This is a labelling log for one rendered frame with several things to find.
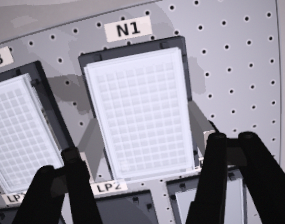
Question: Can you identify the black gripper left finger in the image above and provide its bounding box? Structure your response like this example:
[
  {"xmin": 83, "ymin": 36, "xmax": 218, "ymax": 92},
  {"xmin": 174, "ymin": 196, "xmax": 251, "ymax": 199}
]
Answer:
[{"xmin": 12, "ymin": 118, "xmax": 105, "ymax": 224}]

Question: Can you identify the grey perforated base plate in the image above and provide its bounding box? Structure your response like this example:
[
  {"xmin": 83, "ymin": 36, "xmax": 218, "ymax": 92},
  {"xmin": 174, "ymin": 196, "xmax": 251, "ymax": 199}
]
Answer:
[{"xmin": 0, "ymin": 0, "xmax": 283, "ymax": 224}]

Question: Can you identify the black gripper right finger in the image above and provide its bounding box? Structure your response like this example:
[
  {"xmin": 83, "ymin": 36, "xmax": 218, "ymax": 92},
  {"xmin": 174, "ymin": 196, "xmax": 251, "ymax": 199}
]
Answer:
[{"xmin": 185, "ymin": 101, "xmax": 285, "ymax": 224}]

